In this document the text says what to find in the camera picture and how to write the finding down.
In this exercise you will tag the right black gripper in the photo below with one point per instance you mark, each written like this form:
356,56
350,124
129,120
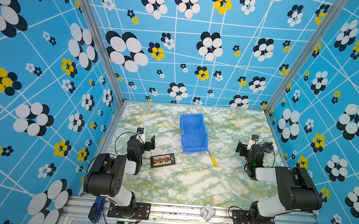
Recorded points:
243,149

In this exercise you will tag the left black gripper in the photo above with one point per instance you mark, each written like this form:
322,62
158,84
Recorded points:
147,145

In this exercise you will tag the yellow handled screwdriver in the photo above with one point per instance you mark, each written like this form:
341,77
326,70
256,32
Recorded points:
213,159

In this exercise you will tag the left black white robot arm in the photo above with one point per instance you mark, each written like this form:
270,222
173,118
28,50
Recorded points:
105,177

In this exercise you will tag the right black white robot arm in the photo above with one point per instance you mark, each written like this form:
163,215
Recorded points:
296,190

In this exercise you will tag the blue plastic storage bin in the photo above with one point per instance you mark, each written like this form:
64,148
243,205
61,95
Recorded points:
194,134

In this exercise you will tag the black board with orange connectors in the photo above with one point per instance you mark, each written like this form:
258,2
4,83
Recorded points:
162,160

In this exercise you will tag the small white clock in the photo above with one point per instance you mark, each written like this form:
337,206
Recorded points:
207,212

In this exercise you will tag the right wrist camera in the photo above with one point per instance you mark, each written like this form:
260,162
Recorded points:
253,140

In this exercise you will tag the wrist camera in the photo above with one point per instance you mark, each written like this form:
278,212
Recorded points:
140,131
253,140

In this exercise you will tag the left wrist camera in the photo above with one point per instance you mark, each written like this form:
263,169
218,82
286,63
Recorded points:
140,131

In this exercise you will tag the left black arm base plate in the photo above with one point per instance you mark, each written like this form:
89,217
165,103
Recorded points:
139,211

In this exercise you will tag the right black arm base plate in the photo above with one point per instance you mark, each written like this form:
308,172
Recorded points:
244,217

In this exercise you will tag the blue black tool on rail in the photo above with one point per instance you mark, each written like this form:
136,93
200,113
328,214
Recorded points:
96,210

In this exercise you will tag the right aluminium corner post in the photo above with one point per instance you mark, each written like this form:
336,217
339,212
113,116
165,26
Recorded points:
335,9

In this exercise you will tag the aluminium corner post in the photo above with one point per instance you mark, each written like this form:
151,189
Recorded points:
335,9
93,27

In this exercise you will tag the left aluminium corner post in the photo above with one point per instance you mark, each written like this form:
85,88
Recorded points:
93,27

